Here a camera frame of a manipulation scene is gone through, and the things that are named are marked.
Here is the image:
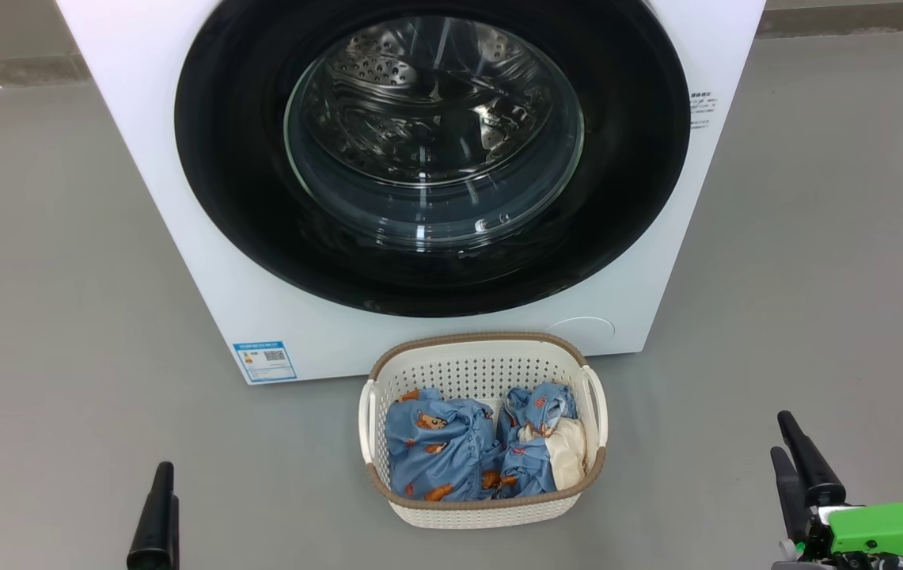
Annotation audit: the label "cream perforated laundry basket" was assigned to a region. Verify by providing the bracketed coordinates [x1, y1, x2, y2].
[358, 332, 609, 530]

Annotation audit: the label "printed text label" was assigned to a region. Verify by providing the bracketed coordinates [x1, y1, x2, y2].
[689, 91, 715, 132]

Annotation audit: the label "washing machine door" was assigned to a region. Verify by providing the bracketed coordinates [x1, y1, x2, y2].
[174, 0, 692, 318]

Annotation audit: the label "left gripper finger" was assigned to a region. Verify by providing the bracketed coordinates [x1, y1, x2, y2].
[127, 462, 180, 570]

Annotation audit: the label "steel washer drum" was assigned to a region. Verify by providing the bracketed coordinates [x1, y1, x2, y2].
[293, 16, 579, 195]

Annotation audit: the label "white front-load washing machine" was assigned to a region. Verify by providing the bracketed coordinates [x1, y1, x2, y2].
[55, 0, 768, 386]

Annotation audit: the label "round drain filter cover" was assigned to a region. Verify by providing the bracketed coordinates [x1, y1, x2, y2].
[544, 317, 617, 355]

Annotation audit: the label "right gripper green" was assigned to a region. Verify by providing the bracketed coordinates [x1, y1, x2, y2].
[770, 411, 903, 570]

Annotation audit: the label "blue energy label sticker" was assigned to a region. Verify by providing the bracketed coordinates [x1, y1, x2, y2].
[233, 341, 298, 385]

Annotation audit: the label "blue cartoon print garment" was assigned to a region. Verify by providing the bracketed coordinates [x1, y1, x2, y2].
[385, 388, 503, 502]

